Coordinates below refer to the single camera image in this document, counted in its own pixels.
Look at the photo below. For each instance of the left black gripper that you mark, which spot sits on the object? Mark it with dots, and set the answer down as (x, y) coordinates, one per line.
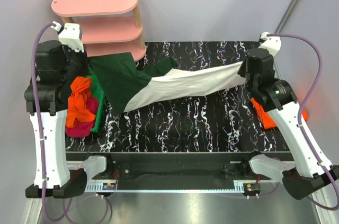
(80, 63)

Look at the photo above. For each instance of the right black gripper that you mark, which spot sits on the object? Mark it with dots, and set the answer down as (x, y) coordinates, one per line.
(243, 69)

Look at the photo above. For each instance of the white and green t-shirt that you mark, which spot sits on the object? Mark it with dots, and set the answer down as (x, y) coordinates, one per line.
(127, 88)

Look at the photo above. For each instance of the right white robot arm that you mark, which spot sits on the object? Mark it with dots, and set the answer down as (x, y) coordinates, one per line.
(311, 170)

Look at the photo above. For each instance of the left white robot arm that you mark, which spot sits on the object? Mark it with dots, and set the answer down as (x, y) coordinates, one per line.
(47, 108)

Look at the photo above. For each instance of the orange t-shirt in bin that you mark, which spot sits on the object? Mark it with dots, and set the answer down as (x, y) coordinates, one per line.
(77, 102)

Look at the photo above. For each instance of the green plastic bin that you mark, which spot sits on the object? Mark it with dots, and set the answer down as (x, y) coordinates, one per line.
(98, 93)

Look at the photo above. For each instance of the orange folded t-shirt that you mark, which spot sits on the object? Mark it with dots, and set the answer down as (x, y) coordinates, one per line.
(267, 118)

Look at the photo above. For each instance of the pink three-tier wooden shelf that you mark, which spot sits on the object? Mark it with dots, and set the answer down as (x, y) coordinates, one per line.
(108, 26)

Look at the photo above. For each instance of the magenta t-shirt in bin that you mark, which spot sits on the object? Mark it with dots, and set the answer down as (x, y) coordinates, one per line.
(83, 129)

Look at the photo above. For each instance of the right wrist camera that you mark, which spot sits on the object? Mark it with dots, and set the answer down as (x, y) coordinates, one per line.
(271, 44)

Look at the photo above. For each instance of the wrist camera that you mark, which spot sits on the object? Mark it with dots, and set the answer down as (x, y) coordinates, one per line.
(271, 44)
(69, 34)

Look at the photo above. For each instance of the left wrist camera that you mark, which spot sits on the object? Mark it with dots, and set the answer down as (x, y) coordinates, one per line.
(69, 34)

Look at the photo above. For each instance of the aluminium corner frame post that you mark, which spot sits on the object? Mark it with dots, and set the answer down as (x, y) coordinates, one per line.
(291, 1)

